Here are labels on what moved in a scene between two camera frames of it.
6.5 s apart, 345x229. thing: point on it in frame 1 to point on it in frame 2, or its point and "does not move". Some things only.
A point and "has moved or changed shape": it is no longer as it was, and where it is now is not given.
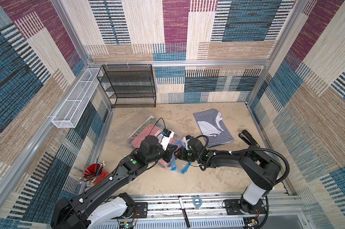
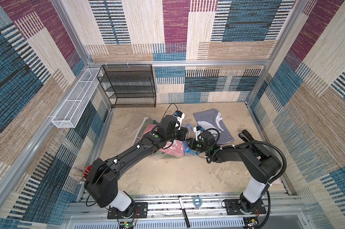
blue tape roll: (200, 202) does not move
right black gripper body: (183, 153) to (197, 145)
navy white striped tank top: (212, 126) does not move
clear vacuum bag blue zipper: (167, 139) has moved or changed shape
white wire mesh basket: (69, 114) does not move
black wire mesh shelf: (128, 85) does not move
